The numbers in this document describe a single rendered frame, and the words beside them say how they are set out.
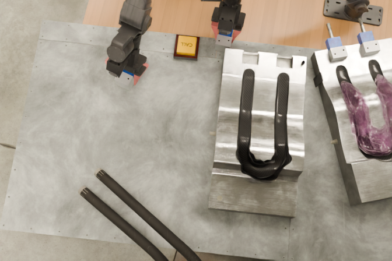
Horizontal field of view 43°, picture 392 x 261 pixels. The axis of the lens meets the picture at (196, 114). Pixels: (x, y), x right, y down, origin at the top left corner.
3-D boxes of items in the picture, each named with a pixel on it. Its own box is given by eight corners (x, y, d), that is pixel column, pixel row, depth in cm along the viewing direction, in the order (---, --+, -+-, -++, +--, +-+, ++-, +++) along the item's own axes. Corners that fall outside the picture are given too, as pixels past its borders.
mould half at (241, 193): (223, 58, 168) (226, 42, 155) (300, 66, 168) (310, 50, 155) (207, 208, 155) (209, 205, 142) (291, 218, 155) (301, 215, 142)
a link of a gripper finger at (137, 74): (136, 93, 159) (140, 72, 152) (116, 84, 159) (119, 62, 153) (146, 80, 163) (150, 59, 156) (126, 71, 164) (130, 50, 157)
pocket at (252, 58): (241, 53, 163) (242, 49, 159) (258, 55, 163) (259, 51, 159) (240, 67, 162) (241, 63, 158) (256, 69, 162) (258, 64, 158)
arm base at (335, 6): (389, 16, 164) (391, -3, 166) (328, 5, 165) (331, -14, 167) (380, 26, 172) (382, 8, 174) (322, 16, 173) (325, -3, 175)
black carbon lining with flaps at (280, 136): (241, 70, 160) (244, 59, 151) (291, 75, 159) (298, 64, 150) (231, 178, 151) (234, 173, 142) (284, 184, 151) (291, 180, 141)
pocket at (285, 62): (275, 57, 163) (276, 53, 159) (291, 59, 163) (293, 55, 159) (273, 70, 162) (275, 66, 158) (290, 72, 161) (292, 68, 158)
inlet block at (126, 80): (134, 51, 168) (132, 45, 163) (147, 57, 168) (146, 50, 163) (116, 84, 165) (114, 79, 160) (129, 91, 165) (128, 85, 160)
